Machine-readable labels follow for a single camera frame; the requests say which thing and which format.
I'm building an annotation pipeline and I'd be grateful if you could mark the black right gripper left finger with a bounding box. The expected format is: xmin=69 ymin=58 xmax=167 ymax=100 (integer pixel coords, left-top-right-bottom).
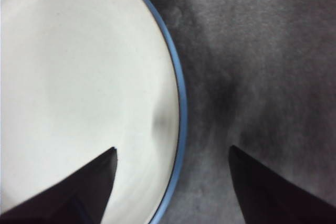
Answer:
xmin=0 ymin=147 xmax=118 ymax=224

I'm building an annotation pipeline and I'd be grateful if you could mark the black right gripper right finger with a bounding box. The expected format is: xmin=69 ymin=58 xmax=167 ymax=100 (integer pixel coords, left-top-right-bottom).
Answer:
xmin=228 ymin=145 xmax=336 ymax=224

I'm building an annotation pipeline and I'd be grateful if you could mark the blue round plate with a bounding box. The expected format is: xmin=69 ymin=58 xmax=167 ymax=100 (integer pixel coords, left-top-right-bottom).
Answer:
xmin=119 ymin=0 xmax=188 ymax=224

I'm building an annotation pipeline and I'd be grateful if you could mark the white round plate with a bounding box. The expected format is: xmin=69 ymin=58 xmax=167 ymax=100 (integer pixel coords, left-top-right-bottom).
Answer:
xmin=0 ymin=0 xmax=183 ymax=224

